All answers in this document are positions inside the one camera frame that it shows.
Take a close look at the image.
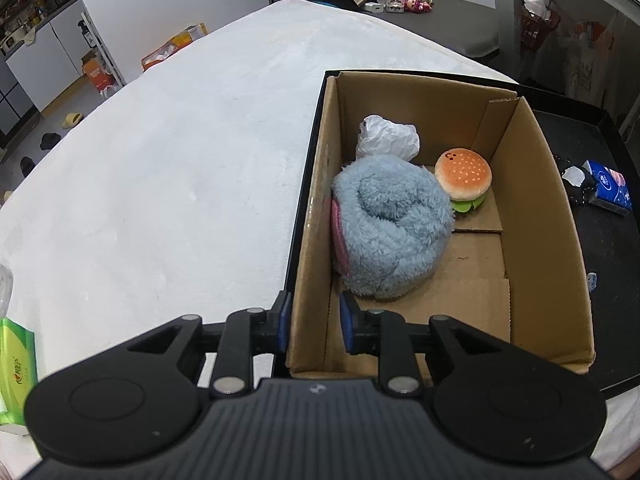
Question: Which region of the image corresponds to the burger plush toy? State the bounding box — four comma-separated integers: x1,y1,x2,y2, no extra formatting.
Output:
434,148,493,213

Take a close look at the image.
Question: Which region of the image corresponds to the green tissue pack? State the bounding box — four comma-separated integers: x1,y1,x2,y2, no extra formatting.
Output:
0,317,40,426

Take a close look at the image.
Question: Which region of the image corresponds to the black and white keychain toy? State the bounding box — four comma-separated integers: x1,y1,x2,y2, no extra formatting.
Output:
559,162,598,207

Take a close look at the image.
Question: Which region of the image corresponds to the white paper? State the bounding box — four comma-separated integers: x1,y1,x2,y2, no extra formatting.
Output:
356,115,421,162

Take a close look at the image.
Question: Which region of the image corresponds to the orange open box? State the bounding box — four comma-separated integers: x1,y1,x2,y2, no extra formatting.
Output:
141,23,208,72

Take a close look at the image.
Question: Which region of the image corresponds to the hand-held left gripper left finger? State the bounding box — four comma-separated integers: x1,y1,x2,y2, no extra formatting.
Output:
127,291,293,400

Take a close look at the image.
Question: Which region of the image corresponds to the black shallow tray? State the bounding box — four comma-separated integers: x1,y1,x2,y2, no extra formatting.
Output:
282,69,640,393

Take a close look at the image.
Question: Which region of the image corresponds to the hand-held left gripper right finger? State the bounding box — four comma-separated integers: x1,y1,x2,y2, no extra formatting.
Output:
340,292,506,398

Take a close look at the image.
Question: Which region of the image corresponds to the orange carton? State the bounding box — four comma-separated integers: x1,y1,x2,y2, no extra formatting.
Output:
81,50,118,92

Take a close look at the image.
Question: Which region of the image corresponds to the grey-blue fluffy plush toy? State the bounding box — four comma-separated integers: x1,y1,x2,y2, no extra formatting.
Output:
331,155,457,302

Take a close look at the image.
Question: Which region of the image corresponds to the blue tissue packet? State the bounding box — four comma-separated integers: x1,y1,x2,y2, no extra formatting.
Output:
582,160,633,217

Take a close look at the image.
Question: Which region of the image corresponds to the red plastic basket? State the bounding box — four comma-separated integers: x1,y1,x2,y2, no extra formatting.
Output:
520,0,561,53

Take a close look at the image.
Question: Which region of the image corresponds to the brown cardboard box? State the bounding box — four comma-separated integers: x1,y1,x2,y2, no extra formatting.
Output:
285,71,596,378

